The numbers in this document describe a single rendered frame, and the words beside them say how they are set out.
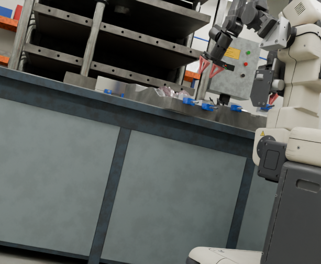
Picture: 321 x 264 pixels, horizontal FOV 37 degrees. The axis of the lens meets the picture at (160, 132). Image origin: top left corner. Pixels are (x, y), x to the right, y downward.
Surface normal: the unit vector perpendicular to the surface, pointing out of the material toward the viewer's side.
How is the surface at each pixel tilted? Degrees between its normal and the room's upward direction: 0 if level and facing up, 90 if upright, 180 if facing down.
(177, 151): 90
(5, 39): 90
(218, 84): 90
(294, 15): 90
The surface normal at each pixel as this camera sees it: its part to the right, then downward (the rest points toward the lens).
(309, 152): -0.78, -0.20
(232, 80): 0.23, 0.04
